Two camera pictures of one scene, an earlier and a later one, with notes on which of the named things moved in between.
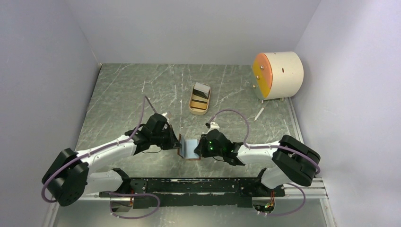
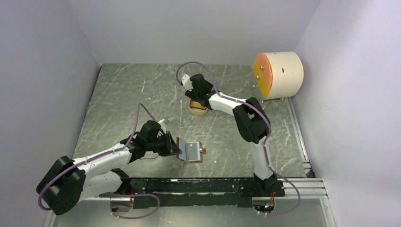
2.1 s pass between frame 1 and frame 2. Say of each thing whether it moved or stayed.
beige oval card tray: stayed
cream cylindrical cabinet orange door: stayed
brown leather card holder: stayed
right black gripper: moved
